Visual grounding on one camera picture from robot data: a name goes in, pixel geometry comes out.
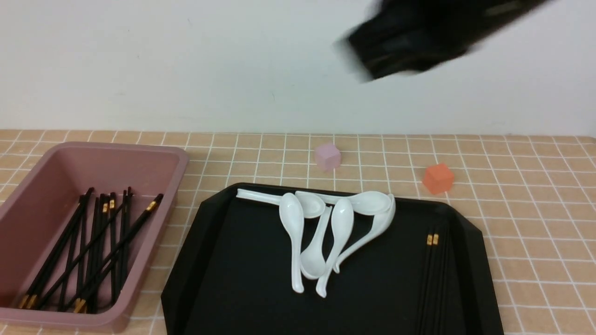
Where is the white spoon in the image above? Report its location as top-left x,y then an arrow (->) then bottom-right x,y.
279,193 -> 304,294
316,198 -> 354,298
333,194 -> 396,274
300,206 -> 332,280
236,188 -> 330,219
295,191 -> 392,215

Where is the black chopstick gold band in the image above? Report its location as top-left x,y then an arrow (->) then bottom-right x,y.
67,194 -> 164,313

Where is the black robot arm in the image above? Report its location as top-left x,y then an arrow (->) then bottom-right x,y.
335,0 -> 546,82

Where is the pink cube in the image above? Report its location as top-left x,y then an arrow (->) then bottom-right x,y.
315,142 -> 341,172

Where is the black plastic tray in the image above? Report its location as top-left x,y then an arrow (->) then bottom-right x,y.
161,182 -> 504,335

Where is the orange cube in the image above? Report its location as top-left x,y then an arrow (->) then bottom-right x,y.
423,163 -> 455,194

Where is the black chopstick in bin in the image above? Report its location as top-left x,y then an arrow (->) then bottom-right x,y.
18,187 -> 95,309
76,196 -> 91,294
32,217 -> 142,310
107,192 -> 118,305
119,187 -> 133,290

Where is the black chopstick on tray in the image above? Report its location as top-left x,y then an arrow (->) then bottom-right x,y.
420,232 -> 440,335
414,229 -> 434,335

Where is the pink plastic bin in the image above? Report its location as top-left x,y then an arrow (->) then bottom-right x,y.
0,142 -> 189,334

